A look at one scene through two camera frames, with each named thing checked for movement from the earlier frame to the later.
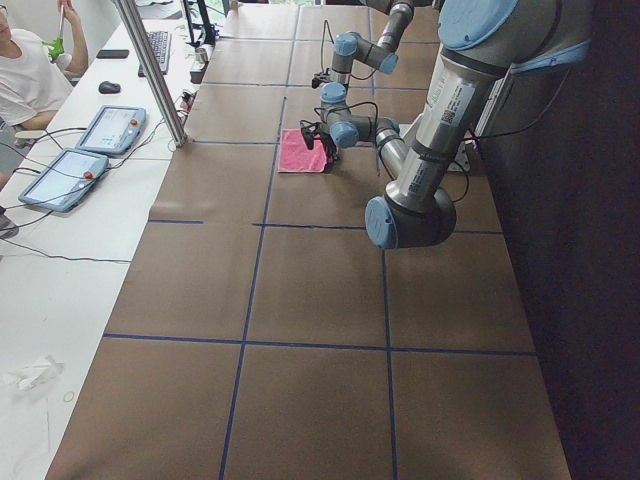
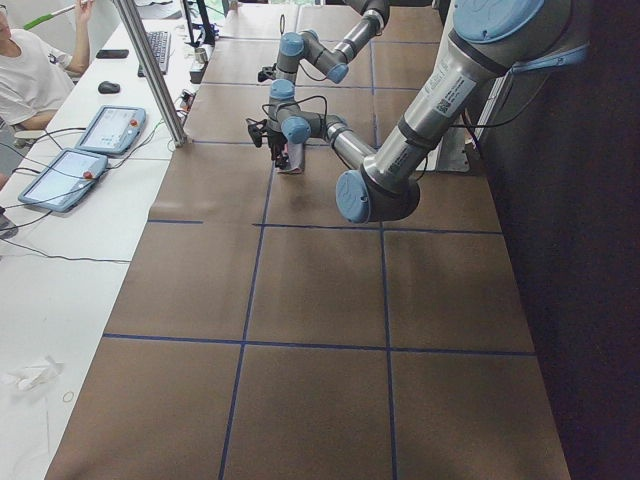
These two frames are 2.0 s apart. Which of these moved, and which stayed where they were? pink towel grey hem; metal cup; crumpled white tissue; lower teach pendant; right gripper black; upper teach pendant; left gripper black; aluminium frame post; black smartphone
Moved: right gripper black; pink towel grey hem; left gripper black
Stayed: crumpled white tissue; black smartphone; metal cup; lower teach pendant; aluminium frame post; upper teach pendant
